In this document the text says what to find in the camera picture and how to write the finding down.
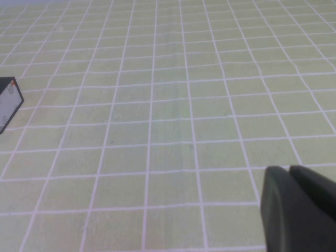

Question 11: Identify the black printed glasses case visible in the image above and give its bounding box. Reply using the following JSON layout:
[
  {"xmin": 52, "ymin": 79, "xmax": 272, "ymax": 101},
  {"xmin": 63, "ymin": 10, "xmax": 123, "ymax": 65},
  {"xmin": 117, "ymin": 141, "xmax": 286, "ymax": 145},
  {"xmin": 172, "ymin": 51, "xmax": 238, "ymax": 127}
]
[{"xmin": 0, "ymin": 76, "xmax": 25, "ymax": 135}]

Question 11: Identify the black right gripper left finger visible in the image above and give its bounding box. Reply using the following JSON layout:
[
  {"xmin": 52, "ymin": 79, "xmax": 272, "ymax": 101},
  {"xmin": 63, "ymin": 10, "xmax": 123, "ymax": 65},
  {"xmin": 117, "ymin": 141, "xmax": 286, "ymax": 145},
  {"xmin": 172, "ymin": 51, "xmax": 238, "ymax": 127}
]
[{"xmin": 259, "ymin": 165, "xmax": 336, "ymax": 252}]

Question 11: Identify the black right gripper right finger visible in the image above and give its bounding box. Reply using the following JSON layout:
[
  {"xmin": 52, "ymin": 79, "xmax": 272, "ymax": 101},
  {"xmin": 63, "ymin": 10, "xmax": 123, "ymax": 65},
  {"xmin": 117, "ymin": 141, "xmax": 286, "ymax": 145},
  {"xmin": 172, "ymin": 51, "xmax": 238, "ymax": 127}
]
[{"xmin": 288, "ymin": 164, "xmax": 336, "ymax": 215}]

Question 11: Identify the green white-checked tablecloth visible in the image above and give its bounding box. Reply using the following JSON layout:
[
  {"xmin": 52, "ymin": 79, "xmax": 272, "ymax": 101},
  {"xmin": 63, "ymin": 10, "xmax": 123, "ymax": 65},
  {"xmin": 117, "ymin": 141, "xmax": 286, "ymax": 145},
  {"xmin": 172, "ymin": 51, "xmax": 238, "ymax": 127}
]
[{"xmin": 0, "ymin": 0, "xmax": 336, "ymax": 252}]

